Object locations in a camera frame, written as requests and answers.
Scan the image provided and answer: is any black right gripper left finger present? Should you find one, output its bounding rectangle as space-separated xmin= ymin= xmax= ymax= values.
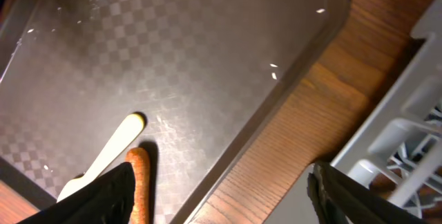
xmin=21 ymin=162 xmax=135 ymax=224

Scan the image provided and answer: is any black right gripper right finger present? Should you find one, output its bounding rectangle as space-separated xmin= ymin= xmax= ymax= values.
xmin=307 ymin=161 xmax=425 ymax=224

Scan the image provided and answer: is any orange carrot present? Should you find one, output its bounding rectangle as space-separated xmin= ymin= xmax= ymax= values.
xmin=126 ymin=147 xmax=151 ymax=224

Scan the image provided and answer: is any yellow plastic spoon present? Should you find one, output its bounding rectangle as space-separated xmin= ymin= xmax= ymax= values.
xmin=57 ymin=113 xmax=146 ymax=202

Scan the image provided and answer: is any dark brown serving tray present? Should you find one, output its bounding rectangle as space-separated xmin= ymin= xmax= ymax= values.
xmin=1 ymin=0 xmax=349 ymax=223

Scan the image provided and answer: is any grey dishwasher rack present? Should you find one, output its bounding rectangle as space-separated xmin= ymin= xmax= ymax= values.
xmin=267 ymin=0 xmax=441 ymax=223

